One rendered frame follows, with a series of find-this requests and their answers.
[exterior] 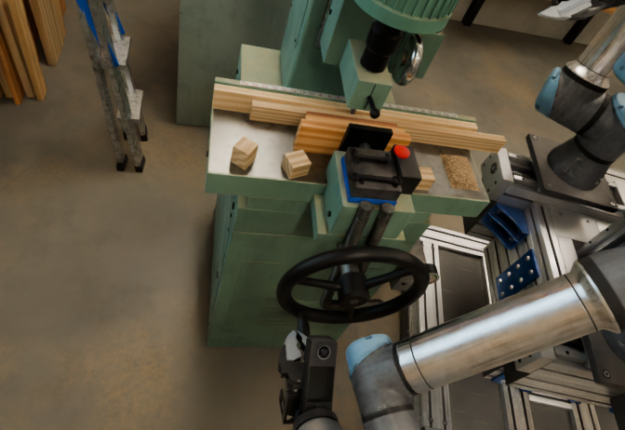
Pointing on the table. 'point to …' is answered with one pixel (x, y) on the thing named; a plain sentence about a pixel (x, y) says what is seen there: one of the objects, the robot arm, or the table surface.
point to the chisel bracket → (362, 79)
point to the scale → (342, 98)
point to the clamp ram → (365, 137)
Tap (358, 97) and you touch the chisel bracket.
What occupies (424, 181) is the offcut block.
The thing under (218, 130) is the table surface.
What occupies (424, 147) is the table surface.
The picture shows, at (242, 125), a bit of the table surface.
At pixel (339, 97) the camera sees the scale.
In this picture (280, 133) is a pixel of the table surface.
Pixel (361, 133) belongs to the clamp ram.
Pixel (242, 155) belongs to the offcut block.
